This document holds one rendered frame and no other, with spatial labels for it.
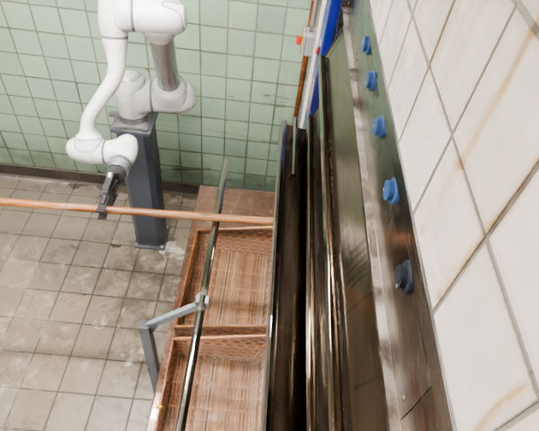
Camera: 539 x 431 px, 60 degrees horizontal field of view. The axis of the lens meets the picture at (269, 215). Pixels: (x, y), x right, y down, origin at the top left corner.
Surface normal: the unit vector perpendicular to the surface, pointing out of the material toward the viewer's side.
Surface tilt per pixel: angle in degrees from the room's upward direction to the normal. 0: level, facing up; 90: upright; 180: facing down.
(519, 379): 90
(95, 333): 0
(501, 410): 90
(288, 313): 11
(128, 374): 0
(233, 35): 90
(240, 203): 0
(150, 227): 90
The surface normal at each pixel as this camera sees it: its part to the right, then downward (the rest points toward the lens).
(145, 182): -0.05, 0.75
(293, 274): 0.28, -0.63
